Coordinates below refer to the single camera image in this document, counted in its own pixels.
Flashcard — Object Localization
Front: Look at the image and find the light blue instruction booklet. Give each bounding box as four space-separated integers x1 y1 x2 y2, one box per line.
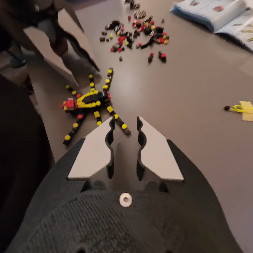
170 0 253 54

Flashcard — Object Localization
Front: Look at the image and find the yellow black lego spider model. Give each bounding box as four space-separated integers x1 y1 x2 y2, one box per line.
60 68 131 145

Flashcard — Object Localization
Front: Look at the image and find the pile of loose lego pieces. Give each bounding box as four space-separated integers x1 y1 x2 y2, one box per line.
99 0 171 53

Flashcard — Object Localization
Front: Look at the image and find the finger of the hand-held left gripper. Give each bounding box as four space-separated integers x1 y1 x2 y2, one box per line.
57 8 100 72
23 27 80 88

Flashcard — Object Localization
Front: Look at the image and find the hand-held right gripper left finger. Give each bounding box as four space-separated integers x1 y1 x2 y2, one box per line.
67 116 115 188

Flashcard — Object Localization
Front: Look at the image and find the neon yellow cord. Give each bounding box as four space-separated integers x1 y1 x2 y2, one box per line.
223 105 253 114

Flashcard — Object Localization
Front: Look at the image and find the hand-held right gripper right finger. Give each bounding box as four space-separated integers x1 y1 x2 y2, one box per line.
136 116 184 188

